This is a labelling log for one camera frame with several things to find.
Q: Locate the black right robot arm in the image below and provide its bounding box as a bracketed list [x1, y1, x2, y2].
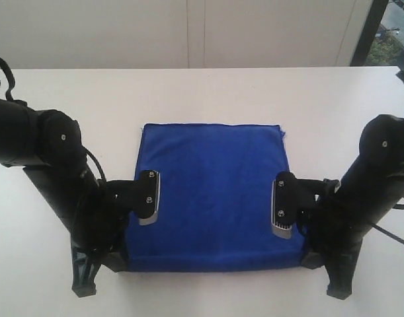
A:
[306, 114, 404, 300]

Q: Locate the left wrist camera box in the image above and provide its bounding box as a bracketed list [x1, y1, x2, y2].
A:
[133, 170, 161, 226]

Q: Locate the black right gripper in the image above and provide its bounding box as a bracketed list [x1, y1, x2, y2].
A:
[297, 158, 404, 300]

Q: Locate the blue towel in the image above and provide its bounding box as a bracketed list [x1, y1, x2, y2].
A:
[125, 123, 304, 272]

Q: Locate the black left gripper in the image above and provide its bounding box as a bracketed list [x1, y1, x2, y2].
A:
[23, 164, 129, 298]

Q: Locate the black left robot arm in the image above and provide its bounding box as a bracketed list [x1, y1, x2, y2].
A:
[0, 99, 126, 297]

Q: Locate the black window frame post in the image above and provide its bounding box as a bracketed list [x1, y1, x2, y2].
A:
[350, 0, 389, 67]

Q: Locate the beige wall panel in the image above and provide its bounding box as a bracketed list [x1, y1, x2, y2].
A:
[0, 1, 372, 69]

